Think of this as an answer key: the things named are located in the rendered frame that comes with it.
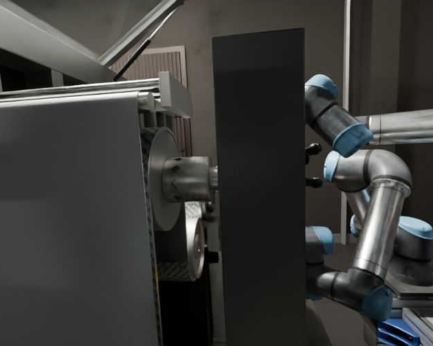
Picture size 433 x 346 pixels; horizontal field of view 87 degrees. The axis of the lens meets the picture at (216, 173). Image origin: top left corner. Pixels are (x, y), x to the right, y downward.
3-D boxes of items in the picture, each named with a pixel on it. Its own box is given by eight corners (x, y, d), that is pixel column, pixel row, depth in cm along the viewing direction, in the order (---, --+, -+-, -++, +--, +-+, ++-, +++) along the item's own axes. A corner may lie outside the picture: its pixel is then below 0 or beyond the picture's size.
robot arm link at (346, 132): (376, 135, 53) (340, 104, 56) (377, 134, 44) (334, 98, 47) (348, 158, 57) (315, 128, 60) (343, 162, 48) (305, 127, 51)
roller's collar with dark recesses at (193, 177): (209, 207, 29) (206, 157, 28) (163, 208, 30) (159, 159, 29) (214, 195, 35) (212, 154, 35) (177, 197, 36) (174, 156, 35)
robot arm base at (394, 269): (416, 265, 99) (416, 244, 98) (447, 286, 84) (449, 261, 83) (379, 265, 101) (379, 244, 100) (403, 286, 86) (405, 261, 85)
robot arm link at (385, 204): (424, 166, 70) (389, 332, 51) (381, 165, 78) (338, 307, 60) (420, 139, 63) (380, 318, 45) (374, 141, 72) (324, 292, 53)
